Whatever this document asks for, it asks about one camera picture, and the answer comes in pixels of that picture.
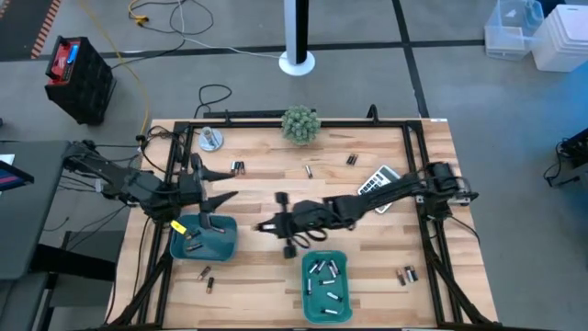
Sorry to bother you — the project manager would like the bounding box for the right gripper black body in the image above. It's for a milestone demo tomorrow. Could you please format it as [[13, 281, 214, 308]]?
[[274, 191, 333, 260]]

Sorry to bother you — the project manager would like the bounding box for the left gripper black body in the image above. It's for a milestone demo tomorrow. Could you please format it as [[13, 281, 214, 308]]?
[[176, 169, 204, 209]]

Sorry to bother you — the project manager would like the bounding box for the chrome cylinder on round base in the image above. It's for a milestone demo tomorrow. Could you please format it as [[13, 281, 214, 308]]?
[[198, 126, 225, 153]]

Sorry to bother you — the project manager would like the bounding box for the blue-teal plastic bin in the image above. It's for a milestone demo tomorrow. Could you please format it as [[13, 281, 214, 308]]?
[[168, 212, 239, 263]]

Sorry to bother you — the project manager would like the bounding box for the white grey calculator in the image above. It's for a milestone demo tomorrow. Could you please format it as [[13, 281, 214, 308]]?
[[356, 164, 402, 215]]

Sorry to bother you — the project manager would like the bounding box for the green succulent in patterned pot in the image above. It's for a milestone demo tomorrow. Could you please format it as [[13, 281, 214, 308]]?
[[280, 104, 322, 147]]

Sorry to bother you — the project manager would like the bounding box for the green-teal plastic bin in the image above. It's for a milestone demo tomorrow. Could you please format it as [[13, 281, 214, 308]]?
[[300, 249, 354, 325]]

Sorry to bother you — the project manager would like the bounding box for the white pole with round base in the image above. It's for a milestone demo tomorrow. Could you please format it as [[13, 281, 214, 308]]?
[[277, 0, 317, 77]]

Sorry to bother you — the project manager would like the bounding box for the black crate with red lid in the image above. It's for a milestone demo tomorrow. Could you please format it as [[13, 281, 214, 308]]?
[[44, 35, 117, 127]]

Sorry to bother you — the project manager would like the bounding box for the dark grey desk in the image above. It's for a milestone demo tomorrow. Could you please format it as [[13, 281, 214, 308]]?
[[0, 139, 71, 282]]

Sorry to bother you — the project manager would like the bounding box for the laptop with blue screen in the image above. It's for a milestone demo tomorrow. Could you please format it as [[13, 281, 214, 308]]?
[[0, 154, 36, 193]]

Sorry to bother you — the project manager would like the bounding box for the black mat with orange stripes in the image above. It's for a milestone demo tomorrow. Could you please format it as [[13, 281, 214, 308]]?
[[0, 0, 63, 61]]

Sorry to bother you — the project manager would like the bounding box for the clear plastic tub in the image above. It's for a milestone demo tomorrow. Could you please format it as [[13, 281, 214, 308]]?
[[483, 0, 546, 63]]

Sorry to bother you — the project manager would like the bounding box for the white plastic tub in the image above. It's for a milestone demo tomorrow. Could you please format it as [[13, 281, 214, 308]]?
[[530, 3, 588, 74]]

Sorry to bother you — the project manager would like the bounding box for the yellow cable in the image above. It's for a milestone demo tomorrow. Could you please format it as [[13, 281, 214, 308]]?
[[78, 0, 152, 137]]

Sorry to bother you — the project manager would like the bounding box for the yellow cable plug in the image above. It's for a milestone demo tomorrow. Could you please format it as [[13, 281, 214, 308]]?
[[127, 0, 151, 27]]

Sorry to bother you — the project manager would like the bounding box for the black equipment with cables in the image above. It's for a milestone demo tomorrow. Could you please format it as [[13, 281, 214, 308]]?
[[543, 127, 588, 188]]

